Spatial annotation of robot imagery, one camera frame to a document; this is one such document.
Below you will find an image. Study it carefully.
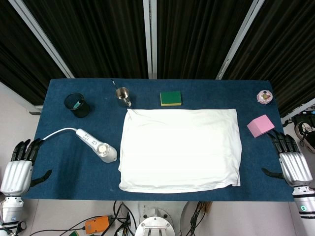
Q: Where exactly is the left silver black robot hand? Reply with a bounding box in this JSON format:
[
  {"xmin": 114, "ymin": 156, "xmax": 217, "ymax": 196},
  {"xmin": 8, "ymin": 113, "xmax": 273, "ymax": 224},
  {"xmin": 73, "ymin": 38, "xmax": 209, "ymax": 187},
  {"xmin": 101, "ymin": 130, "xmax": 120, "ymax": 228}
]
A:
[{"xmin": 0, "ymin": 138, "xmax": 53, "ymax": 197}]

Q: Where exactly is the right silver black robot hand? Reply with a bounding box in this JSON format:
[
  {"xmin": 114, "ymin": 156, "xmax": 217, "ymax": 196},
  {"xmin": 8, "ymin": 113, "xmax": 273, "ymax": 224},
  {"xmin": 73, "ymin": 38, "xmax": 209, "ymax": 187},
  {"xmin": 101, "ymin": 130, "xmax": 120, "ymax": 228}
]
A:
[{"xmin": 261, "ymin": 130, "xmax": 315, "ymax": 190}]

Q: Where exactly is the white handheld steamer with cord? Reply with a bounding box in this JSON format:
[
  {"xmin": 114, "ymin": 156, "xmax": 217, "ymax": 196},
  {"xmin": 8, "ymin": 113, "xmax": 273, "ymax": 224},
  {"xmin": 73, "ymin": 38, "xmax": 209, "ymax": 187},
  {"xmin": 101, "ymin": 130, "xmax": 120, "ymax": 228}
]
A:
[{"xmin": 75, "ymin": 127, "xmax": 118, "ymax": 164}]

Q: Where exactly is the white cloth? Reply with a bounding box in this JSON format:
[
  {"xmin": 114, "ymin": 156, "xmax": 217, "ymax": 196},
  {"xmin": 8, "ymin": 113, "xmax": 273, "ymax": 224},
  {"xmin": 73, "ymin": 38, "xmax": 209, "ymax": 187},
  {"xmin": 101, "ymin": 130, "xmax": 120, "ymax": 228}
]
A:
[{"xmin": 118, "ymin": 108, "xmax": 243, "ymax": 194}]

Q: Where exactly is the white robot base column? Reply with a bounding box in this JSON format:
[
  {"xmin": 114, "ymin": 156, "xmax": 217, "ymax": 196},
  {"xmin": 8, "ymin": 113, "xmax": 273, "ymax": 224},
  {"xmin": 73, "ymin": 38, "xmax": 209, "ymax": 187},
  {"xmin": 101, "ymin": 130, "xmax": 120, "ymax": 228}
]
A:
[{"xmin": 134, "ymin": 201, "xmax": 182, "ymax": 236}]

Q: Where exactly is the black white sneaker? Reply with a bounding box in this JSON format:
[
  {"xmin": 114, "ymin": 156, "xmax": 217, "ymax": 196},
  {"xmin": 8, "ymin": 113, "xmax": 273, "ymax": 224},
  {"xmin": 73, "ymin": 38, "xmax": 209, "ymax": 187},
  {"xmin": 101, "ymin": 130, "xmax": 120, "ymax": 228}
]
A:
[{"xmin": 295, "ymin": 121, "xmax": 315, "ymax": 154}]

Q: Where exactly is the pink foam cube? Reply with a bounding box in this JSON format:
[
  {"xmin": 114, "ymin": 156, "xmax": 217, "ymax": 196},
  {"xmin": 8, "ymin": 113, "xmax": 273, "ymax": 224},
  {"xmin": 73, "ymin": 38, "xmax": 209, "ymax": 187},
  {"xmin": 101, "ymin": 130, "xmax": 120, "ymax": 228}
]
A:
[{"xmin": 246, "ymin": 114, "xmax": 276, "ymax": 138}]

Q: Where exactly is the blue felt table cover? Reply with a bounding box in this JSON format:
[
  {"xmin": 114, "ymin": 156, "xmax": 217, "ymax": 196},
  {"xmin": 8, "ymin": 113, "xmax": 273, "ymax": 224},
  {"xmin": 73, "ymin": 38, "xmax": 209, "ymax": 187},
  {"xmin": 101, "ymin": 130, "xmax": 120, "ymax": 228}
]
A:
[{"xmin": 18, "ymin": 78, "xmax": 296, "ymax": 203}]

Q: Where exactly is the pink round lidded container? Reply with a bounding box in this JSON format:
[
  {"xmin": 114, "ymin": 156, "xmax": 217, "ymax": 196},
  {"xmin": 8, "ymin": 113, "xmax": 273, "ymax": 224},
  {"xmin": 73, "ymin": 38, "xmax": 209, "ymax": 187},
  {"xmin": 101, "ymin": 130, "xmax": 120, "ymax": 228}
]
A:
[{"xmin": 256, "ymin": 89, "xmax": 274, "ymax": 105}]

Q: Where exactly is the black mesh pen holder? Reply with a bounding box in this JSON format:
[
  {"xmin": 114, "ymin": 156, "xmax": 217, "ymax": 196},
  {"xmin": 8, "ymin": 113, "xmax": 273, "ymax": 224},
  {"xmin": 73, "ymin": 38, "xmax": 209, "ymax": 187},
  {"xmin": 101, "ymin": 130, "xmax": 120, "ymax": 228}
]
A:
[{"xmin": 64, "ymin": 92, "xmax": 91, "ymax": 118}]

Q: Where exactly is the orange handheld device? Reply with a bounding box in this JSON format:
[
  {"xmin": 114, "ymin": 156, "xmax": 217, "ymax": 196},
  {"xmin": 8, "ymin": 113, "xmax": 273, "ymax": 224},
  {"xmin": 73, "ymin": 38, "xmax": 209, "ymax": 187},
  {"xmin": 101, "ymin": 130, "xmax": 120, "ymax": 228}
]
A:
[{"xmin": 84, "ymin": 215, "xmax": 111, "ymax": 235}]

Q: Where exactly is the stainless steel cup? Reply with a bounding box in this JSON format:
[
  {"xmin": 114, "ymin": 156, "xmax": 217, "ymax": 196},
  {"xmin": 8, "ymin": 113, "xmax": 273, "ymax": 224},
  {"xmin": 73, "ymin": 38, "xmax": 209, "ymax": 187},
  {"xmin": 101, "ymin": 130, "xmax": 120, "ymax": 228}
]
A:
[{"xmin": 115, "ymin": 86, "xmax": 132, "ymax": 108}]

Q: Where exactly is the green yellow sponge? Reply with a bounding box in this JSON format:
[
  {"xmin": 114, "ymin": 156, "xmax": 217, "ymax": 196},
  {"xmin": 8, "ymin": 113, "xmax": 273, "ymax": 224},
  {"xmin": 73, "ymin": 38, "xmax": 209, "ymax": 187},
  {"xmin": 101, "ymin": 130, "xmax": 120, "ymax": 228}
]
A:
[{"xmin": 159, "ymin": 90, "xmax": 184, "ymax": 108}]

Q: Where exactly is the black pleated curtain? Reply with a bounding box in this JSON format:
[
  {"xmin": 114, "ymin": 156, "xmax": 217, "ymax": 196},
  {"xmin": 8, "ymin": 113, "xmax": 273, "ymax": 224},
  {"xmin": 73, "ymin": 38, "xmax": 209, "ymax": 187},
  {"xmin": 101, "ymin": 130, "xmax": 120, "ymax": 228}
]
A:
[{"xmin": 0, "ymin": 0, "xmax": 315, "ymax": 118}]

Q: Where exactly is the white aluminium frame post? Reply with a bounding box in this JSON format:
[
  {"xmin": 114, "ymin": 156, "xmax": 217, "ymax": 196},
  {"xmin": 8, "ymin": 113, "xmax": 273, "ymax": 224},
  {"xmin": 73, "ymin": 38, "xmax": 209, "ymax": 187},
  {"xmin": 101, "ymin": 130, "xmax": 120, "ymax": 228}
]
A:
[
  {"xmin": 9, "ymin": 0, "xmax": 75, "ymax": 79},
  {"xmin": 143, "ymin": 0, "xmax": 158, "ymax": 80},
  {"xmin": 216, "ymin": 0, "xmax": 266, "ymax": 80}
]

